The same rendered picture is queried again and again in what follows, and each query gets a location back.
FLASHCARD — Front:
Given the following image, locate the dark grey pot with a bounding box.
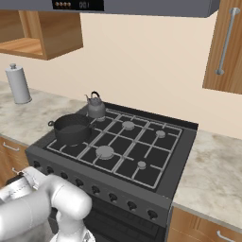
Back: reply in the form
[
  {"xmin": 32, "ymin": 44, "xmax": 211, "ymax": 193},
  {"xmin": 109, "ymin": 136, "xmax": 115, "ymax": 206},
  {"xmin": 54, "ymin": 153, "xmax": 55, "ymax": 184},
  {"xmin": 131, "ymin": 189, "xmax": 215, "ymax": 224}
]
[{"xmin": 47, "ymin": 113, "xmax": 97, "ymax": 147}]

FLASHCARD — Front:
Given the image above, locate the black gas stove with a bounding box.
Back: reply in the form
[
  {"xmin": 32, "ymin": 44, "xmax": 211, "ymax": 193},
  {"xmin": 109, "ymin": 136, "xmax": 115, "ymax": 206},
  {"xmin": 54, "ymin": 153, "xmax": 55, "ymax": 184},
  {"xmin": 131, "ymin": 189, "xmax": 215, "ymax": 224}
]
[{"xmin": 25, "ymin": 101, "xmax": 199, "ymax": 242}]

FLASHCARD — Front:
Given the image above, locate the black oven door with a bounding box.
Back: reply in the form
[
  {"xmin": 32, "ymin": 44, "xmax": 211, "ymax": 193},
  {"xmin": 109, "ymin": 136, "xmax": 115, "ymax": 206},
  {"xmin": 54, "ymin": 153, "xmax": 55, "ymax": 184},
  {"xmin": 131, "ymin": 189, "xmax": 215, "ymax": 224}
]
[{"xmin": 47, "ymin": 194, "xmax": 168, "ymax": 242}]

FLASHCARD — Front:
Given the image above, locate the white paper towel roll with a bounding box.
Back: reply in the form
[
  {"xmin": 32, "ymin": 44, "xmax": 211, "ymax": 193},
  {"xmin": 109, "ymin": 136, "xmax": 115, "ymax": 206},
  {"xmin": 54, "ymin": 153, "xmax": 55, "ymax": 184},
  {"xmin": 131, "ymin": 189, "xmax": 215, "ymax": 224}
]
[{"xmin": 5, "ymin": 62, "xmax": 33, "ymax": 105}]

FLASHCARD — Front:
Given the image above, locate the grey range hood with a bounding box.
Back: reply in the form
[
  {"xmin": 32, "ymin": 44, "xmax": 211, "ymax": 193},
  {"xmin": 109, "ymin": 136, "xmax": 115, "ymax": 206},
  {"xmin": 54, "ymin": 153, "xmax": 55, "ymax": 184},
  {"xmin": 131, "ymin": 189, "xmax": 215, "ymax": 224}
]
[{"xmin": 0, "ymin": 0, "xmax": 221, "ymax": 19}]

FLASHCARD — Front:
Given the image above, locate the long silver cabinet handle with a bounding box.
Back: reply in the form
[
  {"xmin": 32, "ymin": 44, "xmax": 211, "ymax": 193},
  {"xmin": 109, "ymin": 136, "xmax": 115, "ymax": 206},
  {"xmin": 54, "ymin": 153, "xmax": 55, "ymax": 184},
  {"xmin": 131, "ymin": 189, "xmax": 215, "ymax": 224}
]
[{"xmin": 215, "ymin": 7, "xmax": 241, "ymax": 77}]

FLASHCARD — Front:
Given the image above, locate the grey metal kettle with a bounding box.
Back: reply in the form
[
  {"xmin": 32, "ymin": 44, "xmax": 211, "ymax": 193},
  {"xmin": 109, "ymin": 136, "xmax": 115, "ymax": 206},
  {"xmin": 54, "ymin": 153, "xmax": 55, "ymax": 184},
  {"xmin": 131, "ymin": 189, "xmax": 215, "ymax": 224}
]
[{"xmin": 83, "ymin": 91, "xmax": 107, "ymax": 120}]

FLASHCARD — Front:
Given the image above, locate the open wooden wall cabinet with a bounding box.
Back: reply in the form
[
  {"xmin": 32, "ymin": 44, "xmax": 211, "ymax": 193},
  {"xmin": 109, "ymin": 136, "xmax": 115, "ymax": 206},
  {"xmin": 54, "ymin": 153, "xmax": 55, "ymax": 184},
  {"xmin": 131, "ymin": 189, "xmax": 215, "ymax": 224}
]
[{"xmin": 0, "ymin": 9, "xmax": 84, "ymax": 61}]

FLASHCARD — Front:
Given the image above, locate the wooden wall cabinet door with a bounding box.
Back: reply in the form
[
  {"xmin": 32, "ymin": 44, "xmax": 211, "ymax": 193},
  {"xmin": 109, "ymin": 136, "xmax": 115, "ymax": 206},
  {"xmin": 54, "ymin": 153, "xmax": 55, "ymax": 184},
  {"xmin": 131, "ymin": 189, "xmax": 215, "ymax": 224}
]
[{"xmin": 202, "ymin": 0, "xmax": 242, "ymax": 95}]

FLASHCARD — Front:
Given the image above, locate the wooden drawer front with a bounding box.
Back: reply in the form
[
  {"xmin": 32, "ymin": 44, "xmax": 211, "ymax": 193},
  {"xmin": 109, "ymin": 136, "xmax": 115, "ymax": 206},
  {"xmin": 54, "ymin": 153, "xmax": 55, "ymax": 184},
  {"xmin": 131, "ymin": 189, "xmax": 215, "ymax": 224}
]
[
  {"xmin": 0, "ymin": 135, "xmax": 30, "ymax": 167},
  {"xmin": 166, "ymin": 206, "xmax": 242, "ymax": 242},
  {"xmin": 0, "ymin": 162, "xmax": 27, "ymax": 187}
]

